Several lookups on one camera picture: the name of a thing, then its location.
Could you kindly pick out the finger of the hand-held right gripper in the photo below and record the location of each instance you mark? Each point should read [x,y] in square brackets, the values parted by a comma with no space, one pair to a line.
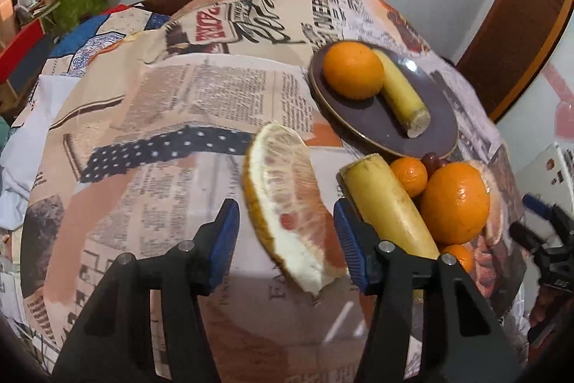
[524,236]
[536,203]

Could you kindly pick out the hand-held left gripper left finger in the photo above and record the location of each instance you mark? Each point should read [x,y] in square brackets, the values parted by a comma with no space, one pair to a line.
[224,239]

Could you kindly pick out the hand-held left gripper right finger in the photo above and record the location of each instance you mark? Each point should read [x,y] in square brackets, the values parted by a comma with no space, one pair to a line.
[347,239]

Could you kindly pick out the peeled pomelo wedge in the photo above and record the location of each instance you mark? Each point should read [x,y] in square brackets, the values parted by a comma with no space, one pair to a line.
[495,217]
[287,203]

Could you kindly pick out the banana piece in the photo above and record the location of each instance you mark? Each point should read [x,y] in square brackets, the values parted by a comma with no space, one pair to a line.
[385,203]
[401,96]

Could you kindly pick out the small mandarin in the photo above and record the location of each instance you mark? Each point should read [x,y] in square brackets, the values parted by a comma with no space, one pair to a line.
[462,257]
[409,176]

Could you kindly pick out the orange with black sticker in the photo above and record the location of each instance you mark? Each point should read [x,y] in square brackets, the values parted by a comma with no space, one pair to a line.
[455,203]

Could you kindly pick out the dark red grape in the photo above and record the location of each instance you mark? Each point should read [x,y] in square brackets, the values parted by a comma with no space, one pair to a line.
[431,161]

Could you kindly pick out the dark purple plate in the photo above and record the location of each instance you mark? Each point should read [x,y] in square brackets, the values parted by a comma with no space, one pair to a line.
[372,118]

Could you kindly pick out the newspaper print tablecloth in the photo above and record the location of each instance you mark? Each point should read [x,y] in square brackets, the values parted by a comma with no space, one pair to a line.
[179,105]

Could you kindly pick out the brown wooden door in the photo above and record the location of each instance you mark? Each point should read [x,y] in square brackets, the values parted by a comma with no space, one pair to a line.
[515,28]

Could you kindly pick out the white cloth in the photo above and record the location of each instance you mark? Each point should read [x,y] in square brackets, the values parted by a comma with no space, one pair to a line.
[27,140]

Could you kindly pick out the wooden bed footboard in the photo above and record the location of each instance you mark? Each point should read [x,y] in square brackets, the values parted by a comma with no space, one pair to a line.
[170,4]

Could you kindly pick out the blue patchwork blanket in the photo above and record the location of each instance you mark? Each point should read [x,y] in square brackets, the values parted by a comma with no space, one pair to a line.
[80,37]

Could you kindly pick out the green fabric bag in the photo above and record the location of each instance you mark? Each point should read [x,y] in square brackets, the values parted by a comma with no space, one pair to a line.
[78,4]

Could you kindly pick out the red box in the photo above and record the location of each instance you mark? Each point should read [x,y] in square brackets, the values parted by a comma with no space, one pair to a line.
[22,44]

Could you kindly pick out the white fan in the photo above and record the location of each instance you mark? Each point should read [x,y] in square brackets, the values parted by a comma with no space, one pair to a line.
[27,1]

